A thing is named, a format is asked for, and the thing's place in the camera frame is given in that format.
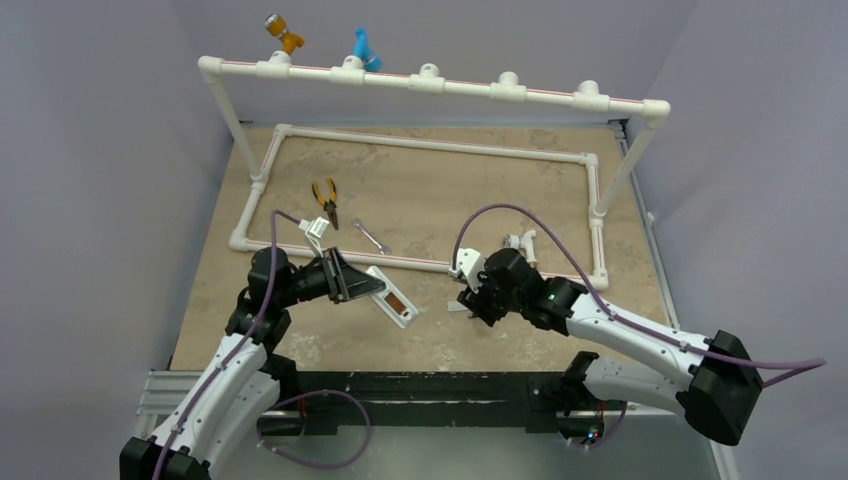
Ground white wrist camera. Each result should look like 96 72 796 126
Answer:
448 248 486 293
298 216 330 258

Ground white battery compartment cover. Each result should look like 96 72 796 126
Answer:
447 301 468 312

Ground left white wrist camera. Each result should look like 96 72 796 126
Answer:
298 216 330 258

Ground white PVC tap fitting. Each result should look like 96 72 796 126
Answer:
503 229 538 268

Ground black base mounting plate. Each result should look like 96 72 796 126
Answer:
233 370 629 439

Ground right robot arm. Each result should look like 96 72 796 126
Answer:
449 248 764 446

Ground blue hose nozzle fitting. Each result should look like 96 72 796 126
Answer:
352 27 383 73

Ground white PVC pipe frame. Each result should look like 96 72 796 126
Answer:
198 51 671 290

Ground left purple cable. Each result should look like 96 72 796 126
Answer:
150 209 372 480

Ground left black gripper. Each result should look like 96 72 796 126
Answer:
276 247 384 309

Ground yellow handled pliers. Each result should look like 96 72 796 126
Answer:
311 177 339 230

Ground white remote control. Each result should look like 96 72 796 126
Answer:
366 266 419 329

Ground orange hose nozzle fitting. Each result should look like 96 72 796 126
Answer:
264 14 305 55

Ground silver open-end wrench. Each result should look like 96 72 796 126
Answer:
352 218 392 255

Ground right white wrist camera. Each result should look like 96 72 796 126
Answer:
448 248 486 293

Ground aluminium extrusion rail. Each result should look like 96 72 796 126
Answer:
135 369 725 419

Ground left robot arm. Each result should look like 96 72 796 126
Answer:
119 247 386 479

